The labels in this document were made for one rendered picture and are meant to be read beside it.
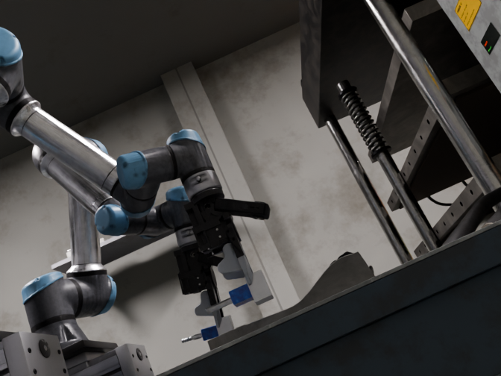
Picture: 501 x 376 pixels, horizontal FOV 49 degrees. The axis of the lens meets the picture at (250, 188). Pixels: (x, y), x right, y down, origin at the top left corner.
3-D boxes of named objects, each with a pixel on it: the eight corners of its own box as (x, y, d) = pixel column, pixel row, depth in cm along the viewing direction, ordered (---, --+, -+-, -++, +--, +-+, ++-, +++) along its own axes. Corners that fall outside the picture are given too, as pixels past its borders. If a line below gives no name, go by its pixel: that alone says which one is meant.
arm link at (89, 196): (21, 121, 153) (121, 207, 127) (55, 127, 162) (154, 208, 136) (8, 157, 156) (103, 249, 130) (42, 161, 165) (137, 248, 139)
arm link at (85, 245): (54, 321, 157) (45, 137, 165) (95, 314, 169) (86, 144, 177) (80, 320, 151) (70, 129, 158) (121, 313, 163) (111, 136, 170)
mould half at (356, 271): (222, 383, 112) (199, 321, 116) (238, 381, 136) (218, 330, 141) (442, 283, 113) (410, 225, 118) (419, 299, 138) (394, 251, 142)
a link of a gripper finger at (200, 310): (200, 333, 131) (191, 296, 135) (223, 326, 131) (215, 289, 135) (197, 330, 128) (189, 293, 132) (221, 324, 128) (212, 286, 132)
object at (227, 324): (183, 353, 131) (177, 330, 132) (186, 351, 136) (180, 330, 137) (234, 337, 131) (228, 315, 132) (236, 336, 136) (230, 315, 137)
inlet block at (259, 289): (209, 323, 103) (199, 297, 105) (213, 325, 108) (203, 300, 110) (272, 295, 104) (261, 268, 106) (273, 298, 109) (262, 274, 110)
